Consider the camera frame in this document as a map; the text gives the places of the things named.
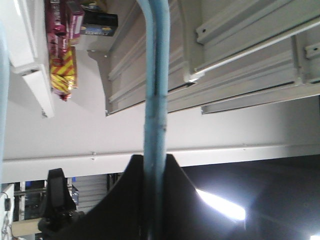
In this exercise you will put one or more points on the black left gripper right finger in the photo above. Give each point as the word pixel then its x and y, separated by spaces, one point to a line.
pixel 186 216

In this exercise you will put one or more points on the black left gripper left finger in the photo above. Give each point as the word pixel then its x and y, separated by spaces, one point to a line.
pixel 119 215

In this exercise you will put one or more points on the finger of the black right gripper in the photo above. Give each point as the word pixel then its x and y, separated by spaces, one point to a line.
pixel 58 199

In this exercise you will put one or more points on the dark blue Chocofello cookie box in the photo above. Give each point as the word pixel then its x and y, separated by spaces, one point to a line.
pixel 99 24

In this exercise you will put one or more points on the red yellow striped snack boxes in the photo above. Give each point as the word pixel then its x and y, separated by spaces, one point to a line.
pixel 64 74

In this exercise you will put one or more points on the white supermarket shelving unit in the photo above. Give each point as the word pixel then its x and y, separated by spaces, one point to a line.
pixel 224 54

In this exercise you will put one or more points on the maroon snack boxes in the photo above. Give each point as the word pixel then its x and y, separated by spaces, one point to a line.
pixel 63 19

